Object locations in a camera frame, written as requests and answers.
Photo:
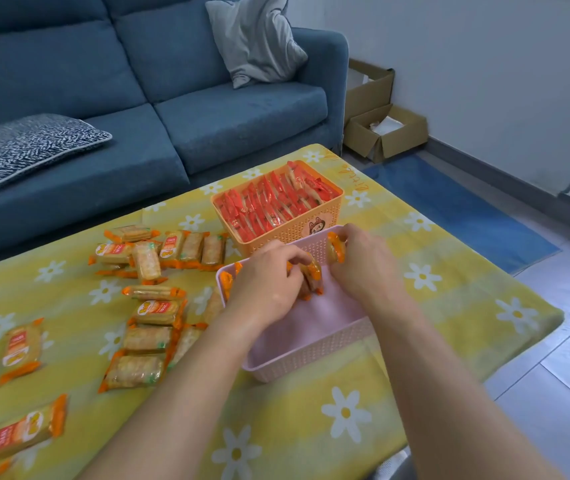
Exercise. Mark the person's left hand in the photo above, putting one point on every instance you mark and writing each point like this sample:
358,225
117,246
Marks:
265,289

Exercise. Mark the group of red snack packets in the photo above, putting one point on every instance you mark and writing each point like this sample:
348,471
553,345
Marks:
265,209

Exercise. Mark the low open cardboard box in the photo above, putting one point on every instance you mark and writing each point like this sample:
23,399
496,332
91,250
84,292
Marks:
402,139

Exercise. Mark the tall cardboard box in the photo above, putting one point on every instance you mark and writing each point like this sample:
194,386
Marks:
370,92

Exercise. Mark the grey cushion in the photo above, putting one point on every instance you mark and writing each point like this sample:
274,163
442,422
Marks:
255,44

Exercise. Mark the grey trousers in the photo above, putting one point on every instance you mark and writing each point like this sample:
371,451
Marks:
392,467

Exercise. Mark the person's right hand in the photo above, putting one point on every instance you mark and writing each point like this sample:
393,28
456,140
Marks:
370,269

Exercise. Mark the orange plastic basket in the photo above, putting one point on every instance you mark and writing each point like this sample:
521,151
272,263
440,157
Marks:
285,234

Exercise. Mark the person's right forearm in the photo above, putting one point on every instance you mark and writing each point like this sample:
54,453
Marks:
440,394

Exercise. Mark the blue rug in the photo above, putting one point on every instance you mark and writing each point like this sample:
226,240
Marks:
465,214

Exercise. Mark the pile of snack packets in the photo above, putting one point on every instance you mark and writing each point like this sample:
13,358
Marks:
147,339

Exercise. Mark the yellow floral tablecloth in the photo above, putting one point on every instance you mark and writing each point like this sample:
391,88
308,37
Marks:
440,304

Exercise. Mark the person's left forearm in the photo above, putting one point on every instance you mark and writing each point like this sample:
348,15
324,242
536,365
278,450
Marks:
175,404

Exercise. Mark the pink plastic basket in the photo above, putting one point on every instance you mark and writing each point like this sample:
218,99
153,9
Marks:
305,339

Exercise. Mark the white packing paper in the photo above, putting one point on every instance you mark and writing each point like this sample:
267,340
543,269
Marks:
386,125

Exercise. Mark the blue fabric sofa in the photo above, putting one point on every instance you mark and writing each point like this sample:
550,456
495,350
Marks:
54,69

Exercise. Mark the black white patterned cushion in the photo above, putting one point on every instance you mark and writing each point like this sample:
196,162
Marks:
24,144

